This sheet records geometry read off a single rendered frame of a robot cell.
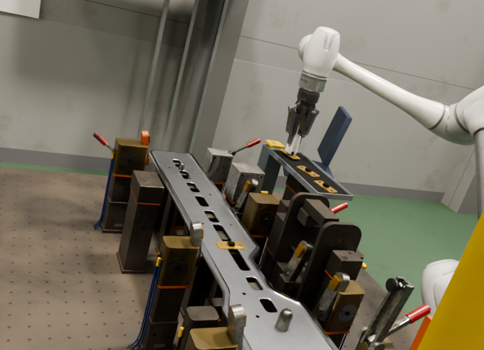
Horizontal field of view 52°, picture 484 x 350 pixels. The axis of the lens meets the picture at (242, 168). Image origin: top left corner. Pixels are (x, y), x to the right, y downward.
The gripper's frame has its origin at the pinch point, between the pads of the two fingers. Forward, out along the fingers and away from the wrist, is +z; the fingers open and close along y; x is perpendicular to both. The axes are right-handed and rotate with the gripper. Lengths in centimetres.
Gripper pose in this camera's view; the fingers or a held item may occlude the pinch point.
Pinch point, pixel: (293, 144)
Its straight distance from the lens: 181.0
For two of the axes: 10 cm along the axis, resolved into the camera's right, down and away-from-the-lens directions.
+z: -2.5, 9.1, 3.4
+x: 5.1, 4.2, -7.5
